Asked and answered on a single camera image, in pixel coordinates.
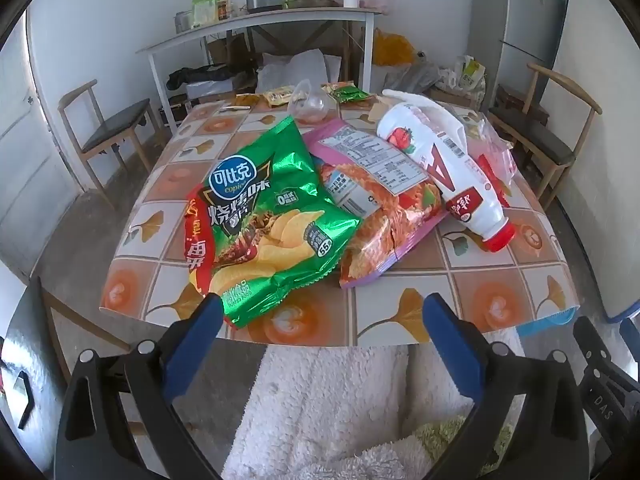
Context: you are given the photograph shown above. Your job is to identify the long white table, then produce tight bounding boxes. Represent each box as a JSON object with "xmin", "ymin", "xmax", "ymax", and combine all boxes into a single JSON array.
[{"xmin": 136, "ymin": 6, "xmax": 383, "ymax": 136}]

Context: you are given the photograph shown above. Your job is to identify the clear plastic bag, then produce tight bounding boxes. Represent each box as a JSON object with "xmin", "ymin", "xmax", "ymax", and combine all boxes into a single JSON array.
[{"xmin": 288, "ymin": 80, "xmax": 338, "ymax": 123}]

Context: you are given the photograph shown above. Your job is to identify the gray fridge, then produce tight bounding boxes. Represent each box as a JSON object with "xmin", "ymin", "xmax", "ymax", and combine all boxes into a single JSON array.
[{"xmin": 502, "ymin": 0, "xmax": 571, "ymax": 68}]

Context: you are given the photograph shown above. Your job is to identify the white door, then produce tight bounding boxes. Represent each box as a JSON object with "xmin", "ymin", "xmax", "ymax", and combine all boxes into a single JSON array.
[{"xmin": 0, "ymin": 15, "xmax": 86, "ymax": 281}]

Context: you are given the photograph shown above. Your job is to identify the black bag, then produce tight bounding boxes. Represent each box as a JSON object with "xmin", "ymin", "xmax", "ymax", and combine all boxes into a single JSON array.
[{"xmin": 167, "ymin": 63, "xmax": 256, "ymax": 92}]

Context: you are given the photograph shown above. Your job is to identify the yellow cloth item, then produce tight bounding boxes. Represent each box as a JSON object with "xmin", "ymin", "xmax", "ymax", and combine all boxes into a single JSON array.
[{"xmin": 372, "ymin": 30, "xmax": 416, "ymax": 66}]

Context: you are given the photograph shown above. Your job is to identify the yellow snack packet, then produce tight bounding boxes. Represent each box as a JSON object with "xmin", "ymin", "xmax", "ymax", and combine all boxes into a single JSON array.
[{"xmin": 262, "ymin": 86, "xmax": 296, "ymax": 107}]

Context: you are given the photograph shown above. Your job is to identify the white sack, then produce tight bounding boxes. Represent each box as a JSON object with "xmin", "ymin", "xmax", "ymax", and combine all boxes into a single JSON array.
[{"xmin": 256, "ymin": 49, "xmax": 343, "ymax": 92}]

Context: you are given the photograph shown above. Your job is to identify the pink orange snack bag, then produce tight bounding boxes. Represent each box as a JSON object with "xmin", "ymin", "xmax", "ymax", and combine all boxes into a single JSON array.
[{"xmin": 304, "ymin": 119, "xmax": 449, "ymax": 289}]

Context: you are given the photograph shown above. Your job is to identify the white bottle red cap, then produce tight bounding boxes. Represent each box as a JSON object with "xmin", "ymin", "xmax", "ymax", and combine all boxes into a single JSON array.
[{"xmin": 376, "ymin": 89, "xmax": 517, "ymax": 253}]

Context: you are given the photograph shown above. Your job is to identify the wooden chair dark seat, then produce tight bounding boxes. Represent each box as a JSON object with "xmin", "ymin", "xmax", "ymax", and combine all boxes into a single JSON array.
[
  {"xmin": 57, "ymin": 79, "xmax": 161, "ymax": 211},
  {"xmin": 487, "ymin": 62, "xmax": 603, "ymax": 213}
]

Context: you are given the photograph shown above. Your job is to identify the green chip bag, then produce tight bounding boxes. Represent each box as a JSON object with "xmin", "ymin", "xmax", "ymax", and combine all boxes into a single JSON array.
[{"xmin": 185, "ymin": 116, "xmax": 362, "ymax": 330}]

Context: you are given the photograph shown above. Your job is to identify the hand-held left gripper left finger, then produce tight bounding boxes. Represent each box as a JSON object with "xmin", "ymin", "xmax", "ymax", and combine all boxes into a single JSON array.
[{"xmin": 54, "ymin": 292, "xmax": 236, "ymax": 480}]

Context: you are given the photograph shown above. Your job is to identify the yellow-green fluffy cloth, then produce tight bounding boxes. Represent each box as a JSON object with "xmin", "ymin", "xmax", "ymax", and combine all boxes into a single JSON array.
[{"xmin": 415, "ymin": 422, "xmax": 506, "ymax": 480}]

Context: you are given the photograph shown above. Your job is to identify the beige mattress blue border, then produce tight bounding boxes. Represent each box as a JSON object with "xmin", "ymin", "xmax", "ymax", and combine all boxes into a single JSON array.
[{"xmin": 547, "ymin": 0, "xmax": 640, "ymax": 321}]

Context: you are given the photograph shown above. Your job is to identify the blue plastic wastebasket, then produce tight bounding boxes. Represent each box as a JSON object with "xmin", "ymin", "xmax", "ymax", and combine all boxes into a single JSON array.
[{"xmin": 517, "ymin": 311, "xmax": 577, "ymax": 338}]

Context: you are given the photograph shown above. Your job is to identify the green white food bag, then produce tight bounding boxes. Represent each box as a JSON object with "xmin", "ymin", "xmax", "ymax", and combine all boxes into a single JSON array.
[{"xmin": 192, "ymin": 0, "xmax": 221, "ymax": 28}]

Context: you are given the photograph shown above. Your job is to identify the gray plastic bag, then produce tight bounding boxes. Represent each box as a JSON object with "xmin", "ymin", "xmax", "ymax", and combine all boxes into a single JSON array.
[{"xmin": 385, "ymin": 62, "xmax": 443, "ymax": 95}]

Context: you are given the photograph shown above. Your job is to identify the white bag green print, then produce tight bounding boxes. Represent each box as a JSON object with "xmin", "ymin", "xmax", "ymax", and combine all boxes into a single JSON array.
[{"xmin": 452, "ymin": 55, "xmax": 487, "ymax": 92}]

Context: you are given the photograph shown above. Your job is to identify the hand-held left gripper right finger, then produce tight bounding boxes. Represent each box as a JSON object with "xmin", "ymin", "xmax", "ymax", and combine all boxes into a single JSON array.
[{"xmin": 422, "ymin": 292, "xmax": 593, "ymax": 480}]

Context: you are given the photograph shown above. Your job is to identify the dark wooden stool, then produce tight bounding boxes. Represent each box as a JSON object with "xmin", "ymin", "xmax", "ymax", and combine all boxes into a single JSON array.
[{"xmin": 495, "ymin": 84, "xmax": 551, "ymax": 126}]

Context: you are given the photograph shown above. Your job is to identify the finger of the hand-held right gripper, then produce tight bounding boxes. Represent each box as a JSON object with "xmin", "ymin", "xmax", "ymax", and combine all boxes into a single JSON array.
[
  {"xmin": 619, "ymin": 317, "xmax": 640, "ymax": 361},
  {"xmin": 572, "ymin": 316, "xmax": 638, "ymax": 461}
]

